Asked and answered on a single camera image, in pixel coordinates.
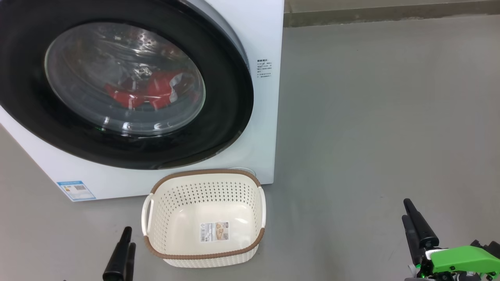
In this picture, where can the black round glass washer door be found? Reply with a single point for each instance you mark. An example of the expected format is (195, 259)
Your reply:
(218, 128)

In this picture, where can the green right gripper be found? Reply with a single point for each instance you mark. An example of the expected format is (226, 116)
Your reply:
(461, 259)

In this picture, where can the printed instruction sticker label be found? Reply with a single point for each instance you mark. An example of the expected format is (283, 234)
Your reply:
(214, 232)

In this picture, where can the red and white garment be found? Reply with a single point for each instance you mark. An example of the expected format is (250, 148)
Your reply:
(160, 89)

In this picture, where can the round white filter cover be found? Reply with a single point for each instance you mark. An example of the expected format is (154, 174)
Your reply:
(244, 171)

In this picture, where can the white front-load washing machine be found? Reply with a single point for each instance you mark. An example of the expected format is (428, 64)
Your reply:
(269, 117)

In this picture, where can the blue energy label sticker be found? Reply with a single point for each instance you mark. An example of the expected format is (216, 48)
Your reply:
(76, 190)

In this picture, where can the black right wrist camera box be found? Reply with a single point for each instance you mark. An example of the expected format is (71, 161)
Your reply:
(490, 248)

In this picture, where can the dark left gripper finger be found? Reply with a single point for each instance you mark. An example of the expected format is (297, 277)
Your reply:
(131, 261)
(117, 265)

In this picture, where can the small printed text label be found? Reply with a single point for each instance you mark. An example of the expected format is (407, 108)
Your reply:
(264, 68)

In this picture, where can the stainless steel washing machine drum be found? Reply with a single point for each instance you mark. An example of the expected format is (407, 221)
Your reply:
(133, 43)

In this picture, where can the cream perforated basket brown rim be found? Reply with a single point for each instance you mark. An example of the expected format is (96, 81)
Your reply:
(238, 195)

